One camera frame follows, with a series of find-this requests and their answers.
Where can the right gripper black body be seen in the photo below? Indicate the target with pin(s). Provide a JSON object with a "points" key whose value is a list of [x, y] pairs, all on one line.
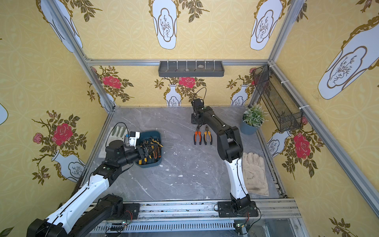
{"points": [[195, 117]]}

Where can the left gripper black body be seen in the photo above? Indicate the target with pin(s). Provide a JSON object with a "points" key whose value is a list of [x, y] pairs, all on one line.
{"points": [[146, 151]]}

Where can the black wire mesh basket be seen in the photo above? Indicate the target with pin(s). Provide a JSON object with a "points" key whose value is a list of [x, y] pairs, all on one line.
{"points": [[282, 107]]}

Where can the green white artificial plant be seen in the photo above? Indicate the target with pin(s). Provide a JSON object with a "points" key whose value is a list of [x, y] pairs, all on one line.
{"points": [[254, 116]]}

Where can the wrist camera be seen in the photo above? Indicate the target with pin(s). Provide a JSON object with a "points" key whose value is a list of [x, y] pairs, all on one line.
{"points": [[197, 104], [132, 138]]}

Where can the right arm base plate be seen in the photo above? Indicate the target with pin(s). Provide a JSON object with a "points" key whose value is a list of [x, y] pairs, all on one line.
{"points": [[228, 210]]}

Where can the aluminium front rail frame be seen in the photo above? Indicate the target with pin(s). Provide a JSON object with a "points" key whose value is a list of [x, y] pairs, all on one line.
{"points": [[202, 215]]}

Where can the teal plastic storage box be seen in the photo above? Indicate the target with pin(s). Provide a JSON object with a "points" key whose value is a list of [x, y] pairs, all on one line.
{"points": [[153, 137]]}

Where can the right work glove beige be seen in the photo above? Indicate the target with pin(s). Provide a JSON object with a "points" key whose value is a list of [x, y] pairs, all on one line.
{"points": [[255, 180]]}

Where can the grey wall shelf tray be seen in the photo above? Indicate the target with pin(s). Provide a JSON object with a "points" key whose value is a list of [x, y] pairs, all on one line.
{"points": [[191, 68]]}

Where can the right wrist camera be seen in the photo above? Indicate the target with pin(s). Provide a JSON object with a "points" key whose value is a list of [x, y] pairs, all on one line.
{"points": [[197, 104]]}

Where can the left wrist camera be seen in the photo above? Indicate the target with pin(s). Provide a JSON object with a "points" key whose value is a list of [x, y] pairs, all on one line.
{"points": [[132, 138]]}

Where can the blue flower pot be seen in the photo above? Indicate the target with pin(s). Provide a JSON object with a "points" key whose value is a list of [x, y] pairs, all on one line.
{"points": [[247, 129]]}

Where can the red orange black pliers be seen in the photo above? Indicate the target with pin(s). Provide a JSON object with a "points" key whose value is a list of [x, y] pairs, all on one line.
{"points": [[197, 139]]}

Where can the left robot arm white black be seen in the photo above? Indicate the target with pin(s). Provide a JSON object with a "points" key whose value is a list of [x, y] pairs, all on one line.
{"points": [[71, 219]]}

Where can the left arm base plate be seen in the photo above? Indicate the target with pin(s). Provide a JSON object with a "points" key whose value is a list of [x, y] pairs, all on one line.
{"points": [[129, 211]]}

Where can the left work glove beige green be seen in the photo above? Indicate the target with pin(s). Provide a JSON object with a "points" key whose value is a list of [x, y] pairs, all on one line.
{"points": [[118, 132]]}

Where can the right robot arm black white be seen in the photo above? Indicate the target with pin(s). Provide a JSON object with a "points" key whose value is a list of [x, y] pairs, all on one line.
{"points": [[230, 150]]}

